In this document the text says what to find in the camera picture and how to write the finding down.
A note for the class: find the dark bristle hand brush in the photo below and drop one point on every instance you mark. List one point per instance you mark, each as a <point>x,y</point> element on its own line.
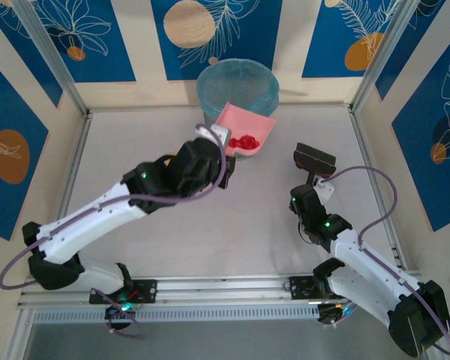
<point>315,157</point>

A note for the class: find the pink plastic dustpan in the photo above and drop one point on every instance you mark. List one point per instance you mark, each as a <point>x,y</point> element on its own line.
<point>247,123</point>

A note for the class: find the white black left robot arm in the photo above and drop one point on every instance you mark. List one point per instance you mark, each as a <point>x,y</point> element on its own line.
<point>90,221</point>

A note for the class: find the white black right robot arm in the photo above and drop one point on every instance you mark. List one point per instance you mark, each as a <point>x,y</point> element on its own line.
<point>367,270</point>

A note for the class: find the trash bin with blue bag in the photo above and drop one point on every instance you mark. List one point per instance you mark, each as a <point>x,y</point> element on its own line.
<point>240,82</point>

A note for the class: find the black controller board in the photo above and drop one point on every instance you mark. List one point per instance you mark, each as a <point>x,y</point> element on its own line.
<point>328,317</point>
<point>120,318</point>

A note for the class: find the aluminium table side rail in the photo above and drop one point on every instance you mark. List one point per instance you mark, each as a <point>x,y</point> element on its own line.
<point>378,187</point>
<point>78,150</point>

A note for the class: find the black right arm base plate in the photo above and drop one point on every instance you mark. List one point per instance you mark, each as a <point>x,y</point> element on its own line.
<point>300,287</point>

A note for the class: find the aluminium mounting rail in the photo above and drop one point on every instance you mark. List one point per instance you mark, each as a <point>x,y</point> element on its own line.
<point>225,287</point>

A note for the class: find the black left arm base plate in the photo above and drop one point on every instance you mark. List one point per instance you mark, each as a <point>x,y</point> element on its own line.
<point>148,290</point>

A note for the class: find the aluminium frame post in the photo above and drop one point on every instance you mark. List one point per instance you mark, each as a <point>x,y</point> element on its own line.
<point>384,52</point>
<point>51,52</point>
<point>17,337</point>

